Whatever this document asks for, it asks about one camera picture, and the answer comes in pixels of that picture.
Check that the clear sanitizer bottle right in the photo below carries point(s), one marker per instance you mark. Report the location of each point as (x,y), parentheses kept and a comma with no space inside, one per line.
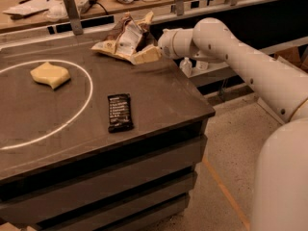
(202,66)

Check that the grey metal bracket post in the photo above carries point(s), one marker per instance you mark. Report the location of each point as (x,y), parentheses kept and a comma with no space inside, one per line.
(73,17)

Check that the brown chip bag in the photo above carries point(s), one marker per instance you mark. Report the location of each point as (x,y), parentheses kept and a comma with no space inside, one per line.
(125,39)

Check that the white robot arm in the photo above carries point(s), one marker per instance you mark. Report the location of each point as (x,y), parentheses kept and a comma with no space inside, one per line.
(280,193)

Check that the white papers on desk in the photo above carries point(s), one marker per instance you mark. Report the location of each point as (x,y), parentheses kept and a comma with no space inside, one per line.
(33,6)

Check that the grey drawer cabinet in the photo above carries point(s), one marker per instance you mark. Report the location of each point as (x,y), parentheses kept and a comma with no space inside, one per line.
(121,183)

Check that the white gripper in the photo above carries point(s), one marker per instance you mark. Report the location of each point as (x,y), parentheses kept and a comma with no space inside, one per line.
(166,42)

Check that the white corovan cardboard box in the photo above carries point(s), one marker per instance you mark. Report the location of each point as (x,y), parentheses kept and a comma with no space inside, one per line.
(290,61)

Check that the black snack bar wrapper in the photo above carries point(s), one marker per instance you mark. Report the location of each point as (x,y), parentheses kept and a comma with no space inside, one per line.
(120,118)

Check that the clear sanitizer bottle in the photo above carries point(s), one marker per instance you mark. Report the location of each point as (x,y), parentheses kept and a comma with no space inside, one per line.
(202,66)
(186,66)

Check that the clear sanitizer bottle left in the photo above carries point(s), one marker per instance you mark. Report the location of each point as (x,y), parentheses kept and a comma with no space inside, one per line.
(186,66)

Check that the yellow sponge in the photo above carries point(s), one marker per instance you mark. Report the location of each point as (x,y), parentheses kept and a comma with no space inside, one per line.
(50,75)

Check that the grey power strip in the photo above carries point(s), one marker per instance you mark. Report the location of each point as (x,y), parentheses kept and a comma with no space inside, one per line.
(84,5)

